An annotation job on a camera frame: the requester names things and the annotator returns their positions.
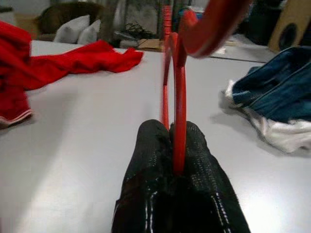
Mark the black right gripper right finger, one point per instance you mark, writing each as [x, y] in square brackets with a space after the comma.
[206, 189]

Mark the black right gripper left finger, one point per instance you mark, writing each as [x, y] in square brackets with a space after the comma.
[145, 165]

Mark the blue jeans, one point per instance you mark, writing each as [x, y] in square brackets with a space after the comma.
[279, 92]

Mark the red jersey white print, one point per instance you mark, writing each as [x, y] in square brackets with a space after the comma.
[97, 58]

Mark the cardboard box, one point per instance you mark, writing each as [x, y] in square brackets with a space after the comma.
[150, 44]

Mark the white pillow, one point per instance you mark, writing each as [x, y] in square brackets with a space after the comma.
[92, 34]
[70, 30]

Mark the red shirt white trim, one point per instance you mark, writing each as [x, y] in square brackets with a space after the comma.
[12, 85]

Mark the wooden speaker black cone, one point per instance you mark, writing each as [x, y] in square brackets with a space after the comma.
[289, 26]

